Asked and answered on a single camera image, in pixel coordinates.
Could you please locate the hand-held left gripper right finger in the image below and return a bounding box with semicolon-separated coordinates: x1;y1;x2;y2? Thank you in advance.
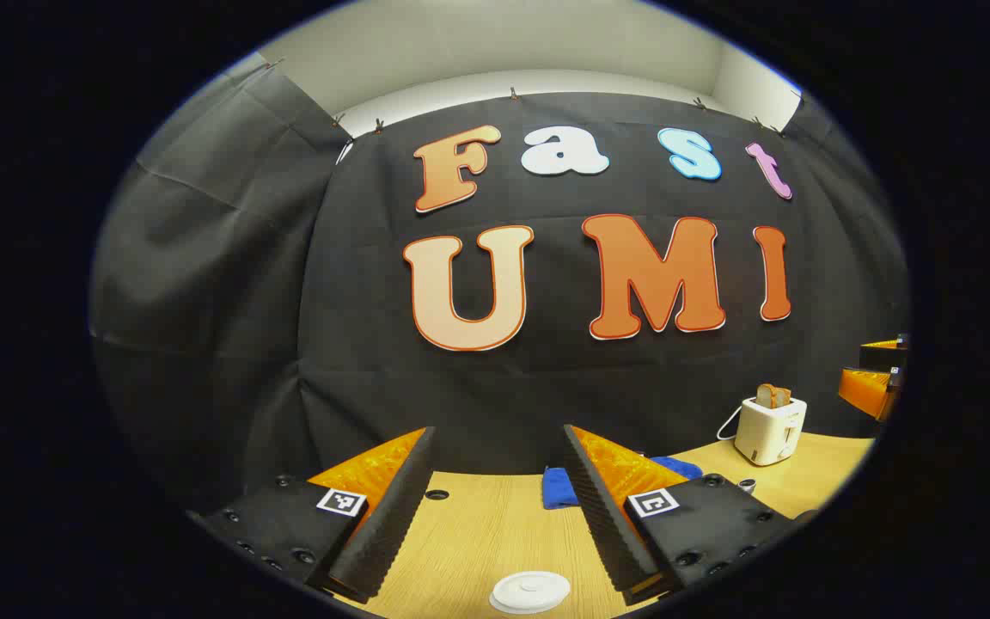
562;423;816;607

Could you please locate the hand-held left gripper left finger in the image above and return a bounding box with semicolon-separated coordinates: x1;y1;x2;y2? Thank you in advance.
188;426;440;604

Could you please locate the white teacup lid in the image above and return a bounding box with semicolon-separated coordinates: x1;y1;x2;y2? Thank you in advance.
493;570;571;608

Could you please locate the white teacup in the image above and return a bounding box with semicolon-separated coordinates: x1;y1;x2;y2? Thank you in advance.
489;570;571;616

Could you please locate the blue cloth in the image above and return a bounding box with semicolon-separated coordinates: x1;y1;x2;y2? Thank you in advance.
542;456;704;510

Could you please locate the cream white toaster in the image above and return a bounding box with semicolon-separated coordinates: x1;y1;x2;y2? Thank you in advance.
734;395;808;467

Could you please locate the black backdrop cloth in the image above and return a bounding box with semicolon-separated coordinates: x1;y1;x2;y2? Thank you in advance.
89;56;913;517

